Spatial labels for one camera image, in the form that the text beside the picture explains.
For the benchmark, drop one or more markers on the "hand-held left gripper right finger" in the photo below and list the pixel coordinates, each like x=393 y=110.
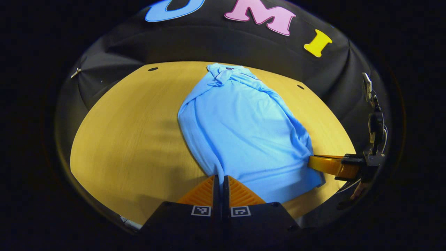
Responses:
x=225 y=195

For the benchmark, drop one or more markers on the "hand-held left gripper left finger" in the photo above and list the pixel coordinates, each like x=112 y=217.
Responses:
x=216 y=195

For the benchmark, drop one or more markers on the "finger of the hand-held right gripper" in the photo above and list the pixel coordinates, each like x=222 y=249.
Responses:
x=331 y=166
x=352 y=158

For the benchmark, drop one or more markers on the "light blue T-shirt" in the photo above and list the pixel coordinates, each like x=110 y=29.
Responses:
x=240 y=132

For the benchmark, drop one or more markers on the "small white object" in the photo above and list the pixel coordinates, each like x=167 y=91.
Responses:
x=130 y=223

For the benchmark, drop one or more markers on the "black backdrop cloth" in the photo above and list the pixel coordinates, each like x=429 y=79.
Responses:
x=209 y=45

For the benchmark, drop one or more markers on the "small metal clip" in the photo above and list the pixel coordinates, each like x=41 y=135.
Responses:
x=75 y=72

